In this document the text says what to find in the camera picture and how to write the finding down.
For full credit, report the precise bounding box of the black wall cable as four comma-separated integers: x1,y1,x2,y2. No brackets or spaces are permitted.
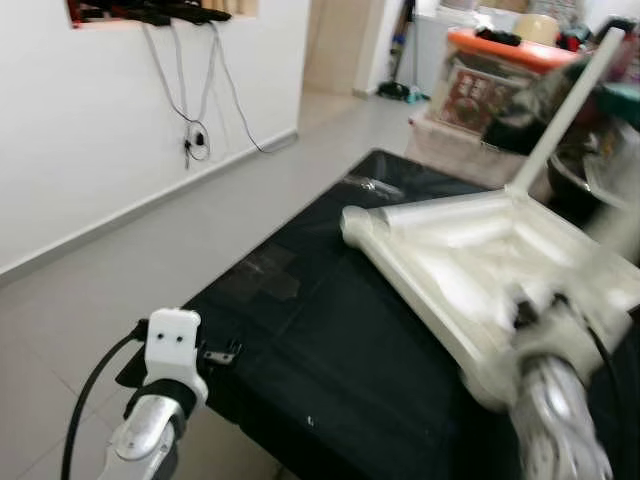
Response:
208,22,299,156
140,22,216,166

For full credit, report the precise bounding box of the black shiny bag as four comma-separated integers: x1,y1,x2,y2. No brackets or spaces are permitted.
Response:
490,60,601,151

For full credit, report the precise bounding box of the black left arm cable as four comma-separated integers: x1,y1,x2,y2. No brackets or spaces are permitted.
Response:
60,320,151,480

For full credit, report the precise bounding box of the black power strip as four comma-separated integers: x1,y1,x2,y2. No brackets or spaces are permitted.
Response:
75,0,233,26

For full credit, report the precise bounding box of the black table cloth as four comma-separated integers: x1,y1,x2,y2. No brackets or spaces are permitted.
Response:
118,148,640,480

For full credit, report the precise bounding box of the white appliance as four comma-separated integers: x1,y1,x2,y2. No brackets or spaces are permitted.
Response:
412,8,471,101

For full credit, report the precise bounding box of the clear tape strip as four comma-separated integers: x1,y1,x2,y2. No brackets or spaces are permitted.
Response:
345,175,406,198

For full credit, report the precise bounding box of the light wooden door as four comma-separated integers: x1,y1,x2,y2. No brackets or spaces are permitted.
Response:
305,0,386,96

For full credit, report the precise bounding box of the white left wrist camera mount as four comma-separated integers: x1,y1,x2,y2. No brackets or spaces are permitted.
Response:
143,308,206,401

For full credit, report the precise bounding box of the white plastic table top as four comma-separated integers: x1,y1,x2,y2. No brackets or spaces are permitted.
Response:
340,188,640,411

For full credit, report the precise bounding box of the beige woven mat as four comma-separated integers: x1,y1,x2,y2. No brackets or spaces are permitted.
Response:
408,110,521,186

